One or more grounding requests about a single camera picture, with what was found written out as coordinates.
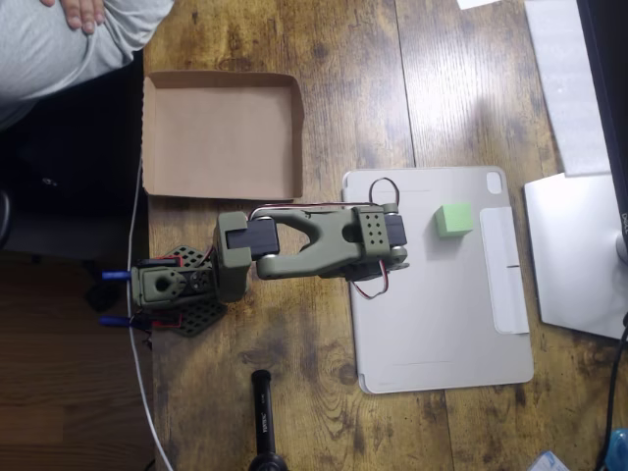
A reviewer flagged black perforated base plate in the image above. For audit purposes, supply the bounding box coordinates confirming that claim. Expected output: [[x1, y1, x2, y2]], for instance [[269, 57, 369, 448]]
[[150, 242, 230, 340]]

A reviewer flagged white foam sheet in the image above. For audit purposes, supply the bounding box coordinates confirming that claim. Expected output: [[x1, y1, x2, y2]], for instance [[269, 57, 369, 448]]
[[523, 0, 612, 179]]

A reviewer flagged white cable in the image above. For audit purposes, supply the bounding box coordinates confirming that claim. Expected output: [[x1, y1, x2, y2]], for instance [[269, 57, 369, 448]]
[[126, 156, 175, 471]]

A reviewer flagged short red white servo wire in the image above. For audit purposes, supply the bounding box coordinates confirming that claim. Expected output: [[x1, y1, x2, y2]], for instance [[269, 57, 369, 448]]
[[351, 262, 392, 301]]

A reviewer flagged person's bare hand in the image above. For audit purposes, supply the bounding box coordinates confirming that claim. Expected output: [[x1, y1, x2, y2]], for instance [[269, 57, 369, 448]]
[[41, 0, 107, 35]]

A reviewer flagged white box with blue print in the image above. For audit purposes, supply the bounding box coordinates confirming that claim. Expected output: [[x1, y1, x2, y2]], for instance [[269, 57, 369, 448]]
[[529, 450, 573, 471]]

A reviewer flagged blue handled clamp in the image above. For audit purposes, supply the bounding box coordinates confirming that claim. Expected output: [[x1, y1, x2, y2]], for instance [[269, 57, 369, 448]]
[[101, 258, 179, 284], [98, 313, 181, 340]]

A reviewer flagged black Dell monitor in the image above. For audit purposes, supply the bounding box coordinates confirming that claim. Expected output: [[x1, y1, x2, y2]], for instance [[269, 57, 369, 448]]
[[576, 0, 628, 246]]

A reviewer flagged brown cardboard tray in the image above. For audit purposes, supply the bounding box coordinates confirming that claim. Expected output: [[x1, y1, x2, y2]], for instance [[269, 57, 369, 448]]
[[140, 70, 305, 201]]

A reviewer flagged blue round object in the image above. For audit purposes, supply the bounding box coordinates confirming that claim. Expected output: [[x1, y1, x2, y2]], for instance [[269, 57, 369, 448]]
[[604, 427, 628, 471]]

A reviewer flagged black chair castor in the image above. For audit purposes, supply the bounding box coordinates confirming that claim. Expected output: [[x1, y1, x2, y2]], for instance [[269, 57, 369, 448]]
[[86, 283, 120, 313]]

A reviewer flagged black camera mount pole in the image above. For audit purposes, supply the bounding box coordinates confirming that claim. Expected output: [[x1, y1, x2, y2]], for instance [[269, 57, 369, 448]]
[[247, 370, 291, 471]]

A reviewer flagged black cable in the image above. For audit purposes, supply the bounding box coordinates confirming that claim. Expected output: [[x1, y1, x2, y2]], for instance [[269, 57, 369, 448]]
[[595, 312, 628, 471]]

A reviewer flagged person's grey shirt torso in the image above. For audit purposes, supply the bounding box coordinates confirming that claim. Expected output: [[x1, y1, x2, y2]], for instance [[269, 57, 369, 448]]
[[0, 0, 176, 131]]

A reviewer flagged silver monitor stand base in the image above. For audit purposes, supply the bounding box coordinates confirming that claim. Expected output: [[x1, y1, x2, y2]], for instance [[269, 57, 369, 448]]
[[523, 172, 628, 340]]

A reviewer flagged tablet in beige case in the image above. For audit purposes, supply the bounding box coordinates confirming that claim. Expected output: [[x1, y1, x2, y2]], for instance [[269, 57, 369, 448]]
[[341, 165, 535, 395]]

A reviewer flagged black chair armrest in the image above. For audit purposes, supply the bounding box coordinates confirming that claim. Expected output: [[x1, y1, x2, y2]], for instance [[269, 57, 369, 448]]
[[0, 188, 12, 250]]

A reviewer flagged light green cube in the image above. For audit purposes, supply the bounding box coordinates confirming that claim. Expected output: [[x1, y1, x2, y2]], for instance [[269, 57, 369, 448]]
[[434, 201, 475, 240]]

